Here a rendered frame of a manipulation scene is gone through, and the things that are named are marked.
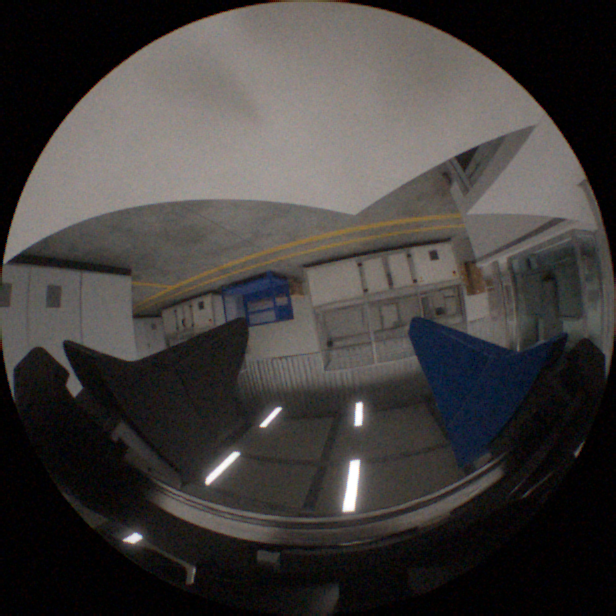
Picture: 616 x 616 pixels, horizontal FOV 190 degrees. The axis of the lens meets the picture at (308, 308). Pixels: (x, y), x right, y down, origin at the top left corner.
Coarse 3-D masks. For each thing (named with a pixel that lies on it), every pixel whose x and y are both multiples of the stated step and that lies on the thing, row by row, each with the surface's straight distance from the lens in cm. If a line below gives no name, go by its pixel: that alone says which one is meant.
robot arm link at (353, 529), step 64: (64, 384) 5; (64, 448) 7; (512, 448) 6; (576, 448) 8; (128, 512) 5; (192, 512) 4; (256, 512) 4; (384, 512) 4; (512, 512) 4; (192, 576) 4; (256, 576) 5; (320, 576) 7; (384, 576) 4; (448, 576) 4
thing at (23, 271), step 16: (16, 256) 284; (32, 256) 279; (16, 272) 274; (16, 288) 269; (0, 304) 273; (16, 304) 266; (0, 320) 271; (16, 320) 263; (16, 336) 262; (16, 352) 262
